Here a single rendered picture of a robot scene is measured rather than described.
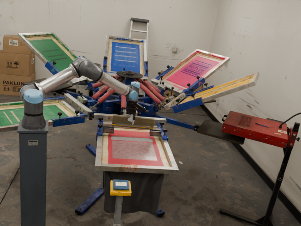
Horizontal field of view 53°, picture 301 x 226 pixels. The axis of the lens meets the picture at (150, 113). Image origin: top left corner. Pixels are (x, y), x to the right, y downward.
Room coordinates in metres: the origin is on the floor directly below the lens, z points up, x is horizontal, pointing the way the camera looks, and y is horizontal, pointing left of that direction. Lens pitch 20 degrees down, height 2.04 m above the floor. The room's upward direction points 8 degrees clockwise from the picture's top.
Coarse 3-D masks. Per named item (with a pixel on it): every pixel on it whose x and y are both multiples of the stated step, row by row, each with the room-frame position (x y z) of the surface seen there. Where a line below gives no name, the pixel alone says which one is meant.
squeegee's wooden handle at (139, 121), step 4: (116, 116) 2.34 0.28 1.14; (120, 116) 2.35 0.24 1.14; (124, 116) 2.36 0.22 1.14; (128, 116) 2.37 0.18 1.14; (112, 120) 2.33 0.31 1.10; (116, 120) 2.34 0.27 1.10; (120, 120) 2.35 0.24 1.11; (124, 120) 2.35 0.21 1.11; (136, 120) 2.37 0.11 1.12; (140, 120) 2.37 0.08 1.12; (144, 120) 2.38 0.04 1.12; (148, 120) 2.38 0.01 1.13; (152, 120) 2.39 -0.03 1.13; (136, 124) 2.37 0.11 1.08; (140, 124) 2.37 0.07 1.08; (144, 124) 2.38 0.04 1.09; (148, 124) 2.38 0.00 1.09; (152, 124) 2.39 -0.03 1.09
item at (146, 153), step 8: (136, 136) 2.40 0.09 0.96; (144, 136) 2.42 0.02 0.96; (152, 136) 2.45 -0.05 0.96; (136, 144) 2.24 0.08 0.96; (144, 144) 2.26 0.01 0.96; (152, 144) 2.28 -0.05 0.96; (136, 152) 2.10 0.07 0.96; (144, 152) 2.11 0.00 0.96; (152, 152) 2.13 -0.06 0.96; (136, 160) 1.98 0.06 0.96; (144, 160) 1.99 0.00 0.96; (152, 160) 2.01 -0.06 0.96; (160, 160) 2.03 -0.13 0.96
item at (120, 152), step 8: (120, 136) 2.35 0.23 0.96; (128, 136) 2.37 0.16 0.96; (112, 144) 2.18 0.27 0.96; (120, 144) 2.20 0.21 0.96; (128, 144) 2.22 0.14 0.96; (112, 152) 2.04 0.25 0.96; (120, 152) 2.06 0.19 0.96; (128, 152) 2.08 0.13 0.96; (112, 160) 1.93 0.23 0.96; (120, 160) 1.94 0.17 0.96; (128, 160) 1.96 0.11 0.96
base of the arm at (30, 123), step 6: (24, 114) 1.78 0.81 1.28; (30, 114) 1.76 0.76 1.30; (36, 114) 1.77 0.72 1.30; (42, 114) 1.81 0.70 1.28; (24, 120) 1.76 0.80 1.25; (30, 120) 1.75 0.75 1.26; (36, 120) 1.76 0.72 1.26; (42, 120) 1.80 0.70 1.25; (24, 126) 1.75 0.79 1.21; (30, 126) 1.74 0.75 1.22; (36, 126) 1.75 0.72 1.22; (42, 126) 1.78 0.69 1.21
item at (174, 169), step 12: (168, 144) 2.25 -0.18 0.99; (96, 156) 1.88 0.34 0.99; (168, 156) 2.04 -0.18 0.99; (96, 168) 1.76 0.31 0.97; (108, 168) 1.78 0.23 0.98; (120, 168) 1.79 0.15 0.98; (132, 168) 1.80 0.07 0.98; (144, 168) 1.82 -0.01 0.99; (156, 168) 1.84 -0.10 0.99; (168, 168) 1.86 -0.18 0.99
